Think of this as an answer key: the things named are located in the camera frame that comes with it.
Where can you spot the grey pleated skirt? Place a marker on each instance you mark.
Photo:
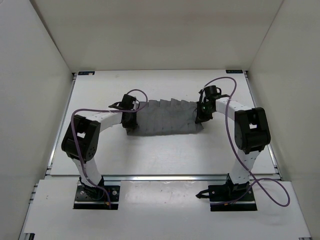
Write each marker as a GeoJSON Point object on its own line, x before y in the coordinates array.
{"type": "Point", "coordinates": [166, 117]}

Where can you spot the right blue label sticker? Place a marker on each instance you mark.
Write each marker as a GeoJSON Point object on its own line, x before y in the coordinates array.
{"type": "Point", "coordinates": [234, 71]}

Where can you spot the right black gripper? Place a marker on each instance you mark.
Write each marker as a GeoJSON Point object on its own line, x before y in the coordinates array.
{"type": "Point", "coordinates": [201, 117]}

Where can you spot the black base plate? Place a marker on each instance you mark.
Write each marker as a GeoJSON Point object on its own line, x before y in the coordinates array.
{"type": "Point", "coordinates": [229, 197]}
{"type": "Point", "coordinates": [85, 200]}

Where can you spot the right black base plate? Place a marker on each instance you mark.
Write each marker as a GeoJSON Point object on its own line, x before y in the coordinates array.
{"type": "Point", "coordinates": [229, 197]}

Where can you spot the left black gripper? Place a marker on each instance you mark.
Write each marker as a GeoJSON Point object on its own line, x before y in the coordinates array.
{"type": "Point", "coordinates": [132, 124]}

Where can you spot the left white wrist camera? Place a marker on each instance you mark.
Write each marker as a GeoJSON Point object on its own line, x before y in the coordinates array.
{"type": "Point", "coordinates": [136, 105]}

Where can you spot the blue label sticker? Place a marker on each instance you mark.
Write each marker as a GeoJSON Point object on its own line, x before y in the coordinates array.
{"type": "Point", "coordinates": [234, 71]}
{"type": "Point", "coordinates": [86, 73]}

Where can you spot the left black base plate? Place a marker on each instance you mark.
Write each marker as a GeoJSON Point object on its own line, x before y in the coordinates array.
{"type": "Point", "coordinates": [85, 200]}

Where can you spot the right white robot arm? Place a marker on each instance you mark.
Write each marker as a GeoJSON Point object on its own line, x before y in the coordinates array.
{"type": "Point", "coordinates": [251, 132]}

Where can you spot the left blue label sticker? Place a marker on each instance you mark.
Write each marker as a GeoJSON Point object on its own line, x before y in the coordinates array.
{"type": "Point", "coordinates": [86, 73]}

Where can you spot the aluminium table rail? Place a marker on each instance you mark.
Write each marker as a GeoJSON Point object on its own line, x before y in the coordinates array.
{"type": "Point", "coordinates": [167, 178]}

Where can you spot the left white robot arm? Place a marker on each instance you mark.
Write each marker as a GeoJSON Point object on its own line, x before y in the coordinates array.
{"type": "Point", "coordinates": [80, 142]}

